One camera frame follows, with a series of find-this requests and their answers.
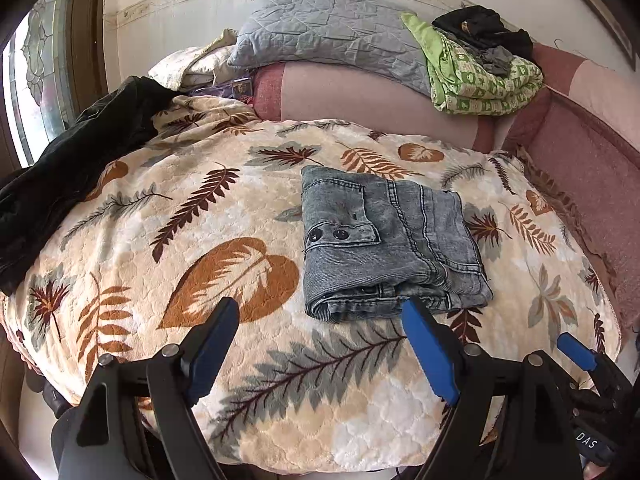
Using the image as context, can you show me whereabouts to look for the grey denim pants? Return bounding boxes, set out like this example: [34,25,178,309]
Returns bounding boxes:
[300,166,494,323]

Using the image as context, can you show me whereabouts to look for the black clothing pile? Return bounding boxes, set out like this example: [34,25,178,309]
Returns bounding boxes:
[432,6,534,77]

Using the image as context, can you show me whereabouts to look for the brown fringed sofa cover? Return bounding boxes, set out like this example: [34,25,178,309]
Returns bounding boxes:
[514,145,630,328]

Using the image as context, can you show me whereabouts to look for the black jacket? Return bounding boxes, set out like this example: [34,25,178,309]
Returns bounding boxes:
[1,76,179,296]

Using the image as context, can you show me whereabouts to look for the purple patterned item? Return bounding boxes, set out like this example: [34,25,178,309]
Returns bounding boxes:
[188,77,254,105]

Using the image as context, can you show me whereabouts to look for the green patterned folded cloth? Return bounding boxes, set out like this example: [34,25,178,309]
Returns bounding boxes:
[401,13,544,116]

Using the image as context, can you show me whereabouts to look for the cream cloth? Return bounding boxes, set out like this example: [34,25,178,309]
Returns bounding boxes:
[148,28,245,91]

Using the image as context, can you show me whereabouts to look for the stained glass window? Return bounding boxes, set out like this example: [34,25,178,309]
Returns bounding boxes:
[2,0,75,167]

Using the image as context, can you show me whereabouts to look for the grey quilted pillow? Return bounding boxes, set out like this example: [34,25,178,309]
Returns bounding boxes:
[229,0,431,96]

